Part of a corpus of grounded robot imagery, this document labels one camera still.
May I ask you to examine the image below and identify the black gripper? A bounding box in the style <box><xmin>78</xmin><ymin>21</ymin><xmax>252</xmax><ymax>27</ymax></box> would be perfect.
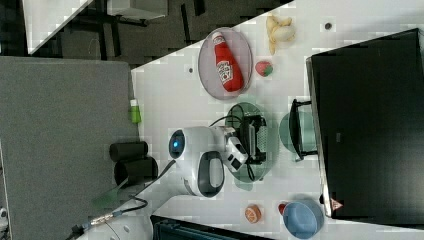
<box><xmin>239</xmin><ymin>115</ymin><xmax>267</xmax><ymax>164</ymax></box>

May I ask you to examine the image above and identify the green plastic strainer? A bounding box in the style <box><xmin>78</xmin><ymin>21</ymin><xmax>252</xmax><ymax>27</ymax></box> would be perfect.
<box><xmin>224</xmin><ymin>101</ymin><xmax>318</xmax><ymax>192</ymax></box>

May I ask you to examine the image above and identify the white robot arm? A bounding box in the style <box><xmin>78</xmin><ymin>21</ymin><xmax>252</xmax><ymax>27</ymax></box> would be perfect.
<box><xmin>76</xmin><ymin>115</ymin><xmax>267</xmax><ymax>240</ymax></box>

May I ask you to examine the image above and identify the strawberry toy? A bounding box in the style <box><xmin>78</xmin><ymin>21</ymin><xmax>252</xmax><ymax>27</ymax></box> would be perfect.
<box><xmin>255</xmin><ymin>61</ymin><xmax>273</xmax><ymax>77</ymax></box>

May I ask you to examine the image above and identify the red ketchup bottle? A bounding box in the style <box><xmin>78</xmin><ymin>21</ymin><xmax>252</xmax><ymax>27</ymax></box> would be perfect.
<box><xmin>212</xmin><ymin>32</ymin><xmax>244</xmax><ymax>92</ymax></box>

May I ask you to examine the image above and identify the pink oval plate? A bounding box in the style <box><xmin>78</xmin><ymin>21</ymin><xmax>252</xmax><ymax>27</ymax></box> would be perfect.
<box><xmin>198</xmin><ymin>27</ymin><xmax>253</xmax><ymax>100</ymax></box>

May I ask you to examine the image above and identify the red toy fruit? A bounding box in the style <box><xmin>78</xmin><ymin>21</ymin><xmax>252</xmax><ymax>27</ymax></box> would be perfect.
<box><xmin>278</xmin><ymin>202</ymin><xmax>289</xmax><ymax>216</ymax></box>

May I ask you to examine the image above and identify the orange slice toy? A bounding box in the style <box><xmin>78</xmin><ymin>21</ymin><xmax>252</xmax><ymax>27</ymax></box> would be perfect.
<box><xmin>245</xmin><ymin>204</ymin><xmax>261</xmax><ymax>224</ymax></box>

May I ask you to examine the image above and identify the peeled banana toy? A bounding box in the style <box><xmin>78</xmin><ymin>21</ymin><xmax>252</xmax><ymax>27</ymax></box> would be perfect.
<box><xmin>266</xmin><ymin>15</ymin><xmax>295</xmax><ymax>55</ymax></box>

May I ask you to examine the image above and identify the blue bowl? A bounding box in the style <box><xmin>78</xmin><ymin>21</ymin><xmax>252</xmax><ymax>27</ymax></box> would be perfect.
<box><xmin>282</xmin><ymin>199</ymin><xmax>324</xmax><ymax>240</ymax></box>

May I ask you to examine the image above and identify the green small bottle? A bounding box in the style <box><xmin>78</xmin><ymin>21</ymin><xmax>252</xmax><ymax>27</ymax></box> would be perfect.
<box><xmin>130</xmin><ymin>99</ymin><xmax>141</xmax><ymax>124</ymax></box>

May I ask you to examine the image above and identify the black toaster oven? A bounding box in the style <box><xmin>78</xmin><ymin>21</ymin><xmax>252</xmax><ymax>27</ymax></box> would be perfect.
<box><xmin>306</xmin><ymin>29</ymin><xmax>424</xmax><ymax>229</ymax></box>

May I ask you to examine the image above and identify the black cylinder stand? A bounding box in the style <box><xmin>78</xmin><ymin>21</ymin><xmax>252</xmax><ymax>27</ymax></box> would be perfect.
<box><xmin>109</xmin><ymin>141</ymin><xmax>159</xmax><ymax>186</ymax></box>

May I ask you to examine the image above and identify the dark tray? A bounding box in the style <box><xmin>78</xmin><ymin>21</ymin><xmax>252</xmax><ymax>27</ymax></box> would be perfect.
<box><xmin>150</xmin><ymin>215</ymin><xmax>271</xmax><ymax>240</ymax></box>

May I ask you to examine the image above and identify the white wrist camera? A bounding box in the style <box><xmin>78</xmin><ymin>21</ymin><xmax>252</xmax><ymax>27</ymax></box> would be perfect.
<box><xmin>223</xmin><ymin>137</ymin><xmax>249</xmax><ymax>172</ymax></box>

